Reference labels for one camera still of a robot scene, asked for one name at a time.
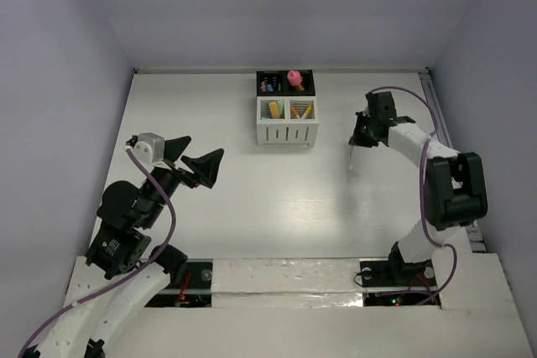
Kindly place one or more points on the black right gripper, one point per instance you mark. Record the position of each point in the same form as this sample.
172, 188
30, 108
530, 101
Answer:
357, 138

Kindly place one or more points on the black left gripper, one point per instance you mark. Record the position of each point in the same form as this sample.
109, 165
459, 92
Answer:
180, 170

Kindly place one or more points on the pink-capped white pen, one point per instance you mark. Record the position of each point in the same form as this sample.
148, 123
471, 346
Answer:
350, 161

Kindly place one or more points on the yellow-capped white pen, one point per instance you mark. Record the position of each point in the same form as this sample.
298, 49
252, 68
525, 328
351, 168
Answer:
307, 112

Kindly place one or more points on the orange-capped white pen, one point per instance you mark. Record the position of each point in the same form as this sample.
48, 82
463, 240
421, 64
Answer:
295, 113

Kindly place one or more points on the long green highlighter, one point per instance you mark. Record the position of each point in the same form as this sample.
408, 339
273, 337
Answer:
280, 105

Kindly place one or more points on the pink glue stick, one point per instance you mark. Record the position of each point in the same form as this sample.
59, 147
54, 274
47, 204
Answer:
295, 79

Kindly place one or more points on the orange pink pastel highlighter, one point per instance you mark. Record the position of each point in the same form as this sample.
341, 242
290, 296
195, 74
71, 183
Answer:
273, 110

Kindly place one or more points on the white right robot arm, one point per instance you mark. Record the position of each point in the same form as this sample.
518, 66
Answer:
452, 188

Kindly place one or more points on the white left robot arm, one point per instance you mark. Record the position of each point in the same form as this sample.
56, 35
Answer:
130, 258

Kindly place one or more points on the white four-slot pen organizer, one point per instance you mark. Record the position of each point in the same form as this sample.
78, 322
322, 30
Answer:
287, 130

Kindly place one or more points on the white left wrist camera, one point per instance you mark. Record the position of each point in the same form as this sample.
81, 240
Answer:
147, 147

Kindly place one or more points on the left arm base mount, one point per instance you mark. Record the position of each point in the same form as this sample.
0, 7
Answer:
193, 291

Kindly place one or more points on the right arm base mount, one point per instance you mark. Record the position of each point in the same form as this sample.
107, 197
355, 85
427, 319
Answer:
381, 287

